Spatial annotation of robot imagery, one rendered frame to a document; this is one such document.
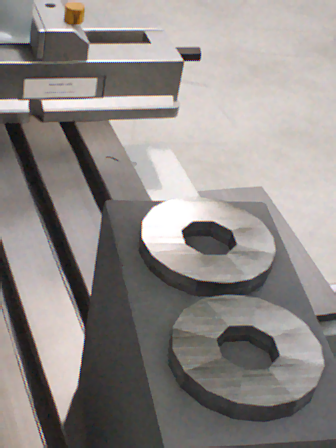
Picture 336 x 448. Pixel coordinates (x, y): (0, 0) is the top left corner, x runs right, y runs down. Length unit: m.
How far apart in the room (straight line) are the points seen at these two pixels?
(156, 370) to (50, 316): 0.31
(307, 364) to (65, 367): 0.29
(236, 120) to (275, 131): 0.13
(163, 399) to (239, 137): 2.40
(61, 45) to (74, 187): 0.17
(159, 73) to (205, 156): 1.67
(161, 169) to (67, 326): 0.45
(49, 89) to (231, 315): 0.57
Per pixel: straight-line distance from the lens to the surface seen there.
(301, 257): 1.30
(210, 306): 0.57
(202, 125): 2.92
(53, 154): 1.04
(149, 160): 1.25
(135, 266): 0.61
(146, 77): 1.11
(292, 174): 2.79
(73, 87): 1.09
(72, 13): 1.06
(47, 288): 0.87
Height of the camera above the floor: 1.49
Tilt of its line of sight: 37 degrees down
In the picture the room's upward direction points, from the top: 11 degrees clockwise
